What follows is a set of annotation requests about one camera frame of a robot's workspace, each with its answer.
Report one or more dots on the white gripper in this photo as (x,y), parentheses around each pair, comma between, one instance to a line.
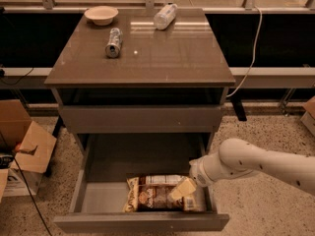
(198,173)

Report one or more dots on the brown chip bag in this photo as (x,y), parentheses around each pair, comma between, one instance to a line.
(149,193)

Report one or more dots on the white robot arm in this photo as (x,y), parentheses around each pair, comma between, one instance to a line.
(237,158)

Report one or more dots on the open grey middle drawer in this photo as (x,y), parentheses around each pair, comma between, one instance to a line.
(101,190)

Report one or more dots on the grey drawer cabinet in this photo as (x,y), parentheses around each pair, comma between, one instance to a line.
(180,66)

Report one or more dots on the closed grey top drawer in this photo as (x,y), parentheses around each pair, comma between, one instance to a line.
(138,119)

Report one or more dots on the cardboard box right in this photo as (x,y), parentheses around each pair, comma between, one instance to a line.
(308,118)

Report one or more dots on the silver soda can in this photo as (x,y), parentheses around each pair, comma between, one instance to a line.
(113,46)

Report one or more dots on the open cardboard box left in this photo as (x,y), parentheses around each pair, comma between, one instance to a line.
(30,145)

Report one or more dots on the clear plastic water bottle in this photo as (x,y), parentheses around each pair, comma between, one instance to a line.
(165,16)

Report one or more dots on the beige paper bowl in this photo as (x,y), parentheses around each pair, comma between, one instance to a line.
(101,15)

